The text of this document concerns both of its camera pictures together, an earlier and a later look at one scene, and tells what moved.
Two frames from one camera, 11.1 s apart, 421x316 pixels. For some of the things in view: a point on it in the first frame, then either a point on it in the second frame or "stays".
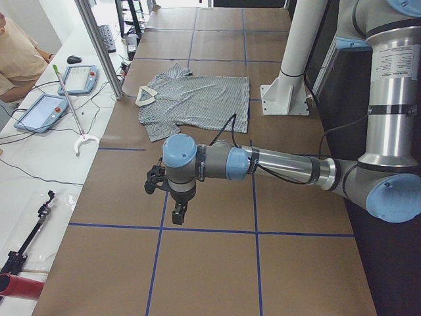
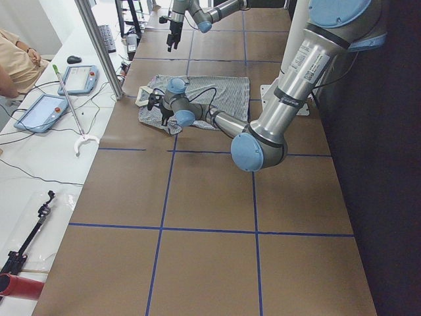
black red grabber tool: [16, 258] stays
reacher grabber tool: [82, 135] stays
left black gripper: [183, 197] -> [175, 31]
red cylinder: [19, 287] stays
